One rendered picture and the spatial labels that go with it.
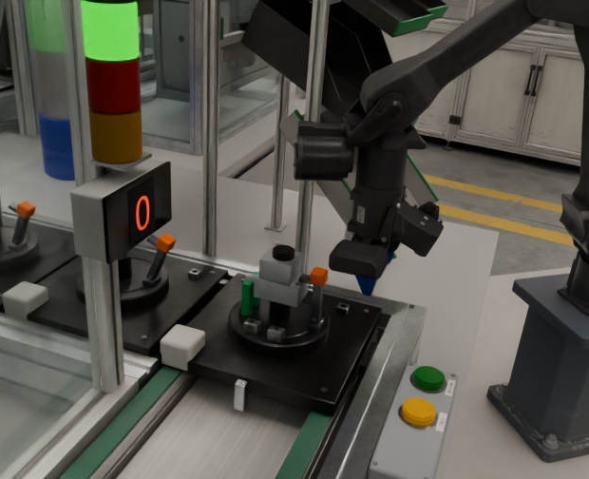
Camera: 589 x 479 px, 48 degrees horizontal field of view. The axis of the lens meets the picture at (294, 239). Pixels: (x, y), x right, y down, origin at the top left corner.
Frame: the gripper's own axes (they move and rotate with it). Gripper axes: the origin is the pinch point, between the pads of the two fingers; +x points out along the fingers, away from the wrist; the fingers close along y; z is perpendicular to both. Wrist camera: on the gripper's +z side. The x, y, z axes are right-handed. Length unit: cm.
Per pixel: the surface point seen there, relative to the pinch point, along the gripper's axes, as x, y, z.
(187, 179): 22, 69, -64
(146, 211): -11.4, -17.9, -20.8
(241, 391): 13.1, -13.2, -11.7
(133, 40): -29.0, -18.7, -20.6
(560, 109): 70, 401, 36
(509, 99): 68, 405, 3
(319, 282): 2.7, -0.9, -6.2
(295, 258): 0.5, 0.3, -10.1
